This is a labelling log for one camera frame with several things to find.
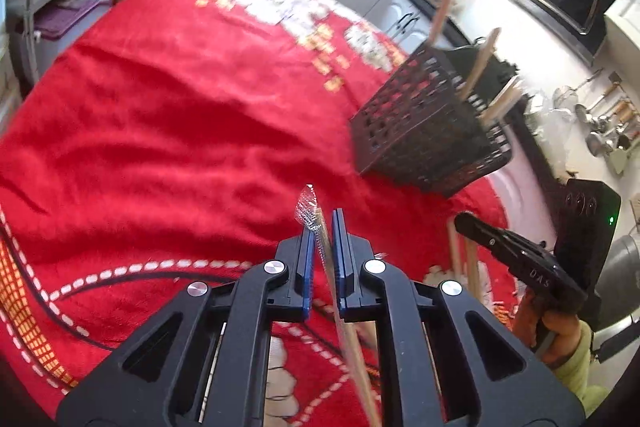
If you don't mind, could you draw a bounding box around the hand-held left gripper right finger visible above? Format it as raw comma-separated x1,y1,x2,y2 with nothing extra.
331,207,586,427

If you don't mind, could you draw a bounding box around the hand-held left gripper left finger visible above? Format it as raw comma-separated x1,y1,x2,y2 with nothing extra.
56,227,317,427

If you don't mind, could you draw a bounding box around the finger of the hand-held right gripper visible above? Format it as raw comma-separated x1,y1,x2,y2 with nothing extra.
454,211,551,275

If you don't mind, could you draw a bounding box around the chopstick pair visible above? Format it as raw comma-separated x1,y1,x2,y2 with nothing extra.
427,0,463,45
477,74,523,128
446,216,483,303
291,183,383,427
457,27,502,102

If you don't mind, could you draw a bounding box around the black plastic utensil basket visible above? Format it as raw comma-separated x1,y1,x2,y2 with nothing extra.
348,39,521,198

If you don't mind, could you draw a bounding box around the person's right forearm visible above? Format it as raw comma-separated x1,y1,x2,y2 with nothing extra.
552,322,613,418

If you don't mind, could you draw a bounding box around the row of hanging kitchen utensils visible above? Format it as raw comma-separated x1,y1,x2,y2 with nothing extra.
552,72,640,175

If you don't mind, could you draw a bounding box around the person's right hand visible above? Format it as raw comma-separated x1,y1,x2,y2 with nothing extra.
515,284,593,358

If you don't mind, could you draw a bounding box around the white upper cabinet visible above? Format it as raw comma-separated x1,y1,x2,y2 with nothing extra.
602,0,640,58

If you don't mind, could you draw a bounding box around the red floral blanket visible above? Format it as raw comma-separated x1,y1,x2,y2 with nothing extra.
0,0,511,427

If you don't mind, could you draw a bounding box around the purple plastic tray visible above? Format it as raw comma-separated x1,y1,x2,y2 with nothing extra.
35,0,108,40

